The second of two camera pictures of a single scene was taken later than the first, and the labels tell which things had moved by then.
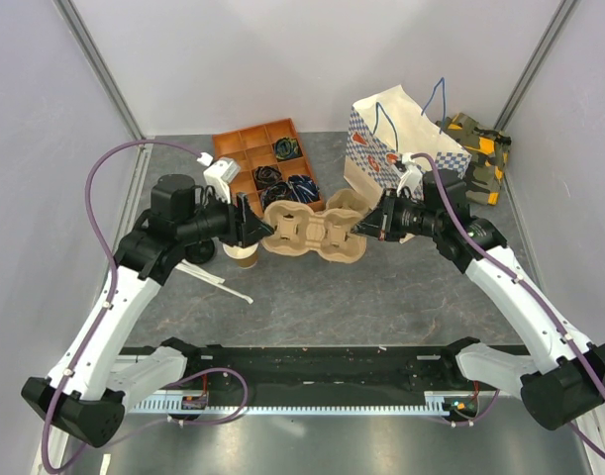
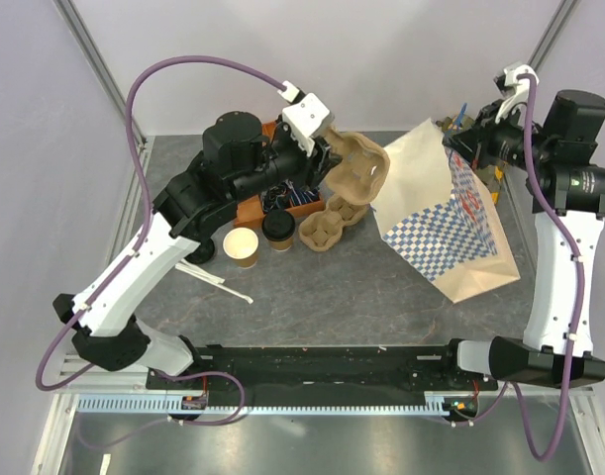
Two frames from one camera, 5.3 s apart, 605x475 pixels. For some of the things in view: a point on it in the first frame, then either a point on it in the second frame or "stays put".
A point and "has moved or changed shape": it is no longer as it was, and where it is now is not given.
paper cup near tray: (247, 256) stays put
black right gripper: (381, 221) → (486, 131)
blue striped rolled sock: (303, 189) stays put
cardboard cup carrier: (298, 229) → (361, 169)
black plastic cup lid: (200, 251) stays put
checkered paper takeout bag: (382, 131) has moved or changed shape
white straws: (201, 271) stays put
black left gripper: (244, 226) → (320, 162)
